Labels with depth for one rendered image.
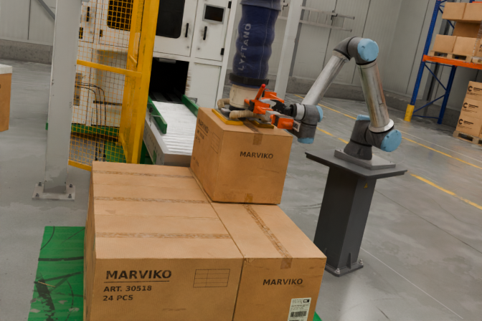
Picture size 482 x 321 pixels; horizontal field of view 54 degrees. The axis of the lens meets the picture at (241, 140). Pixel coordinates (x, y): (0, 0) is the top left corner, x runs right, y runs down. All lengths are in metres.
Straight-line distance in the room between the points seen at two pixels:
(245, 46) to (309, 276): 1.26
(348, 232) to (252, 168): 0.98
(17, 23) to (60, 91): 8.08
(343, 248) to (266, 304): 1.19
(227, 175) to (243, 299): 0.69
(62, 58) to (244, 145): 1.69
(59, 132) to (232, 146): 1.67
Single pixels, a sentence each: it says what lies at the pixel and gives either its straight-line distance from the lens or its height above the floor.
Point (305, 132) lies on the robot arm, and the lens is 2.63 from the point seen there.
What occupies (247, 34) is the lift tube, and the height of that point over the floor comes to 1.45.
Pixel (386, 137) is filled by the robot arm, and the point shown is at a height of 0.98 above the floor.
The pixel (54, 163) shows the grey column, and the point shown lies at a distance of 3.82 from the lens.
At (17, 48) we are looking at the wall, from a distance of 11.60.
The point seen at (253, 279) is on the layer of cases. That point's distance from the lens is 2.10.
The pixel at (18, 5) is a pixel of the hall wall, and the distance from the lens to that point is 11.69.
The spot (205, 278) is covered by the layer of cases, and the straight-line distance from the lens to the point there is 2.03.
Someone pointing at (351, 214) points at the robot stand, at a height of 0.42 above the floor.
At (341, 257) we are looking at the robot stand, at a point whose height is 0.11.
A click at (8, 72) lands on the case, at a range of 3.18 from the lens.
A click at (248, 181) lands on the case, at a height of 0.68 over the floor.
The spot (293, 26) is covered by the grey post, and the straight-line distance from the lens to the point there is 6.28.
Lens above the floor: 1.46
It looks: 13 degrees down
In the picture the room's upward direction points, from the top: 10 degrees clockwise
